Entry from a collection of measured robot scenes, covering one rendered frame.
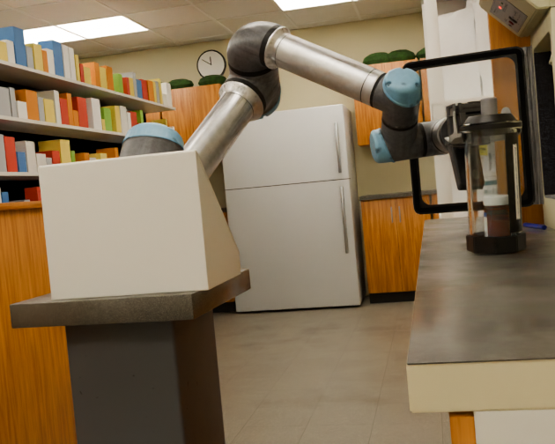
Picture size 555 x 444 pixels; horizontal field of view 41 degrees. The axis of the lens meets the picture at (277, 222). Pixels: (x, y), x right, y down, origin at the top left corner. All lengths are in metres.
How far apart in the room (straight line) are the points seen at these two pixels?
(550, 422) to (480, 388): 0.06
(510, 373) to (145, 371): 0.78
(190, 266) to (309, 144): 5.45
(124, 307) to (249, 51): 0.71
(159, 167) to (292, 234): 5.47
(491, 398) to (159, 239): 0.71
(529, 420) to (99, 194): 0.82
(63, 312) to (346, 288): 5.47
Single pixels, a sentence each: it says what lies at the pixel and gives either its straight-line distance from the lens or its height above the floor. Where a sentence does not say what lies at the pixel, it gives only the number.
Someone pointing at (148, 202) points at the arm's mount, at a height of 1.09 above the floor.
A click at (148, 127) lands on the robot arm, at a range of 1.44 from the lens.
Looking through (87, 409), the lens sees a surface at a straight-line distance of 1.34.
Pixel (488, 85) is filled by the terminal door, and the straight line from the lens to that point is 1.97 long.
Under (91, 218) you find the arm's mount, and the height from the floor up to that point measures 1.07.
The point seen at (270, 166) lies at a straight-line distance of 6.65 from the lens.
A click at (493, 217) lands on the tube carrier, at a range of 1.33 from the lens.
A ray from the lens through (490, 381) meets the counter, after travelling 0.61.
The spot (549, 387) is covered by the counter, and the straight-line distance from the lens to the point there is 0.61.
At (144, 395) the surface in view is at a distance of 1.29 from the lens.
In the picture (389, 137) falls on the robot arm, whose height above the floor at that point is 1.18.
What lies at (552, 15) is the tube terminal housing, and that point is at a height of 1.39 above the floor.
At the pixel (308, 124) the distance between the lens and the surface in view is 6.61.
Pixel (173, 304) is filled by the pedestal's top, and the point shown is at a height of 0.93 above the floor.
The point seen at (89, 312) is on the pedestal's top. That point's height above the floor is 0.92.
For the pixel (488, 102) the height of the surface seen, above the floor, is 1.21.
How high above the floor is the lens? 1.08
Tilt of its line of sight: 2 degrees down
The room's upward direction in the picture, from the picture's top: 5 degrees counter-clockwise
